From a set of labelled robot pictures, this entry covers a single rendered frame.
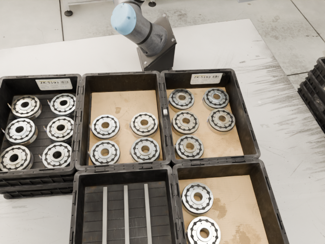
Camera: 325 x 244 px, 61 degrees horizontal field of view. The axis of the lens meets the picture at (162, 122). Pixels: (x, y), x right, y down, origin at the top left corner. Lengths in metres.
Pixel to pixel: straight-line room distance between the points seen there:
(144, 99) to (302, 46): 2.11
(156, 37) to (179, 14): 1.69
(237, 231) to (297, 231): 0.29
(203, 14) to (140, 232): 2.45
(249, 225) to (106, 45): 1.11
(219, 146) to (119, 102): 0.43
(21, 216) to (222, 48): 1.23
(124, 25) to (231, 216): 0.83
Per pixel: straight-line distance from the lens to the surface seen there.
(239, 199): 1.00
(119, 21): 1.23
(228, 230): 0.96
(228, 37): 1.68
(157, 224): 0.93
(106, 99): 1.15
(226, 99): 1.16
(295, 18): 3.33
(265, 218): 0.98
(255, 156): 0.97
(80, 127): 0.98
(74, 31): 2.80
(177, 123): 1.05
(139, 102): 1.13
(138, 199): 0.95
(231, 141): 1.09
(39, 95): 1.23
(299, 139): 1.37
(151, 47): 1.30
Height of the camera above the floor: 1.74
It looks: 57 degrees down
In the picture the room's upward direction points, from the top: 6 degrees clockwise
